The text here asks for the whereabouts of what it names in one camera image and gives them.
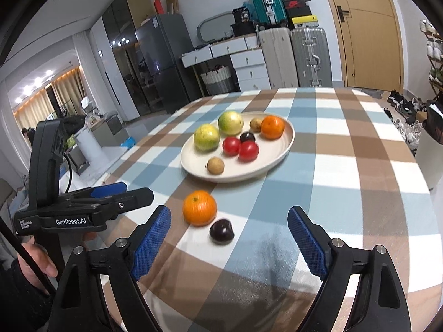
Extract yellow green guava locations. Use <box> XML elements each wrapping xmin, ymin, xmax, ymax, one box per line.
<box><xmin>193</xmin><ymin>124</ymin><xmax>221</xmax><ymax>152</ymax></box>

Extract dark glass cabinet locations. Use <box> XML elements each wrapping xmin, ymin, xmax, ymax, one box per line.
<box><xmin>102</xmin><ymin>0</ymin><xmax>156</xmax><ymax>118</ymax></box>

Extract black cable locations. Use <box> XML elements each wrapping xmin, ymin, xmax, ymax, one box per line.
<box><xmin>0</xmin><ymin>159</ymin><xmax>74</xmax><ymax>296</ymax></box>

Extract oval mirror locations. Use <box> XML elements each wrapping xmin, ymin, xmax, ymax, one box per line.
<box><xmin>197</xmin><ymin>11</ymin><xmax>236</xmax><ymax>40</ymax></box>

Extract red tomato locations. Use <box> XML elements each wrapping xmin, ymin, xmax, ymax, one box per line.
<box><xmin>238</xmin><ymin>141</ymin><xmax>260</xmax><ymax>162</ymax></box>
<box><xmin>222</xmin><ymin>137</ymin><xmax>242</xmax><ymax>156</ymax></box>

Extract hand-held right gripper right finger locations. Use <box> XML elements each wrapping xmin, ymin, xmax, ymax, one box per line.
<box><xmin>287</xmin><ymin>206</ymin><xmax>409</xmax><ymax>332</ymax></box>

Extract yellow and black shoe box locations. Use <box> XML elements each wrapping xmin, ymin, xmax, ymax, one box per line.
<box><xmin>291</xmin><ymin>15</ymin><xmax>319</xmax><ymax>29</ymax></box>

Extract large orange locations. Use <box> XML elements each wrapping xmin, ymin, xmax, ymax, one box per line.
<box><xmin>183</xmin><ymin>190</ymin><xmax>218</xmax><ymax>227</ymax></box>

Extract beige suitcase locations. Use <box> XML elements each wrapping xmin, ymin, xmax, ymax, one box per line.
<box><xmin>258</xmin><ymin>27</ymin><xmax>299</xmax><ymax>89</ymax></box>

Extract white desk with drawers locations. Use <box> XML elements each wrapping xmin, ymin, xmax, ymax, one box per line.
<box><xmin>182</xmin><ymin>36</ymin><xmax>260</xmax><ymax>69</ymax></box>

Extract striped laundry basket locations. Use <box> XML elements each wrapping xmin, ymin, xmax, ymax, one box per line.
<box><xmin>201</xmin><ymin>66</ymin><xmax>236</xmax><ymax>95</ymax></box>

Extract red and black shoe box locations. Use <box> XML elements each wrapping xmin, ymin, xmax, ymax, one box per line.
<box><xmin>283</xmin><ymin>0</ymin><xmax>310</xmax><ymax>18</ymax></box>

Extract cream round plate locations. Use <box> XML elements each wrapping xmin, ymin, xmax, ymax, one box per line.
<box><xmin>181</xmin><ymin>111</ymin><xmax>295</xmax><ymax>183</ymax></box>

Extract checked tablecloth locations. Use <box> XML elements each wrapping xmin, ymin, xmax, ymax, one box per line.
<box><xmin>62</xmin><ymin>87</ymin><xmax>443</xmax><ymax>332</ymax></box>

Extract person's left hand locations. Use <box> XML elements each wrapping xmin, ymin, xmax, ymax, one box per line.
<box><xmin>21</xmin><ymin>243</ymin><xmax>59</xmax><ymax>296</ymax></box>

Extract wooden shoe rack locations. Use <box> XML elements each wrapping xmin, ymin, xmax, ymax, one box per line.
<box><xmin>420</xmin><ymin>19</ymin><xmax>443</xmax><ymax>97</ymax></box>

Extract black printed box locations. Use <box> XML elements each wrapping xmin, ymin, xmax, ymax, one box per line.
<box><xmin>231</xmin><ymin>7</ymin><xmax>257</xmax><ymax>37</ymax></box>

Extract white cylinder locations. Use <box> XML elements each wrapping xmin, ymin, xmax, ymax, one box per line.
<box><xmin>75</xmin><ymin>128</ymin><xmax>102</xmax><ymax>161</ymax></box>

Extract black fridge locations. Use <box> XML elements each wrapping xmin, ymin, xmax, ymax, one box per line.
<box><xmin>135</xmin><ymin>14</ymin><xmax>203</xmax><ymax>115</ymax></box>

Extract white drawer cabinet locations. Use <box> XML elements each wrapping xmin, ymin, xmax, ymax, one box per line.
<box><xmin>230</xmin><ymin>48</ymin><xmax>271</xmax><ymax>92</ymax></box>

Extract small orange mandarin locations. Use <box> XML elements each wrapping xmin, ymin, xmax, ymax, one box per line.
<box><xmin>261</xmin><ymin>115</ymin><xmax>285</xmax><ymax>141</ymax></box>

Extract green yellow lemon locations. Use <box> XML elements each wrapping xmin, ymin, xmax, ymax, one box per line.
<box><xmin>218</xmin><ymin>111</ymin><xmax>243</xmax><ymax>136</ymax></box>

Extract shoes on floor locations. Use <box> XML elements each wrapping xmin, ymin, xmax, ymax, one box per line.
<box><xmin>388</xmin><ymin>90</ymin><xmax>426</xmax><ymax>146</ymax></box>

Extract beige curtain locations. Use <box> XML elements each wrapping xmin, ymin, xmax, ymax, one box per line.
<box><xmin>52</xmin><ymin>72</ymin><xmax>87</xmax><ymax>111</ymax></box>

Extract teal suitcase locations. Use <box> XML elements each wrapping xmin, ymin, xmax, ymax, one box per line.
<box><xmin>246</xmin><ymin>0</ymin><xmax>289</xmax><ymax>28</ymax></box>

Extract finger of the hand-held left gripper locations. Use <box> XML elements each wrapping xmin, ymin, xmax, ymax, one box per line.
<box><xmin>88</xmin><ymin>187</ymin><xmax>154</xmax><ymax>222</ymax></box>
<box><xmin>60</xmin><ymin>181</ymin><xmax>128</xmax><ymax>205</ymax></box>

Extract silver suitcase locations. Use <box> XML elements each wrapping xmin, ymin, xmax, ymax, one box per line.
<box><xmin>290</xmin><ymin>27</ymin><xmax>333</xmax><ymax>88</ymax></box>

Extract large cardboard box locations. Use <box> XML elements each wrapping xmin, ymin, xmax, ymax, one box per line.
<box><xmin>125</xmin><ymin>0</ymin><xmax>153</xmax><ymax>28</ymax></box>

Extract person's left forearm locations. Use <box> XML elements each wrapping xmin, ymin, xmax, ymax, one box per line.
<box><xmin>0</xmin><ymin>259</ymin><xmax>54</xmax><ymax>332</ymax></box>

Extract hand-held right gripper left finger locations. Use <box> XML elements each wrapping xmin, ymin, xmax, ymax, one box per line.
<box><xmin>48</xmin><ymin>205</ymin><xmax>172</xmax><ymax>332</ymax></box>

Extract wooden door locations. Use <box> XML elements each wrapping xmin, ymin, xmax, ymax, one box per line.
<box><xmin>318</xmin><ymin>0</ymin><xmax>405</xmax><ymax>92</ymax></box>

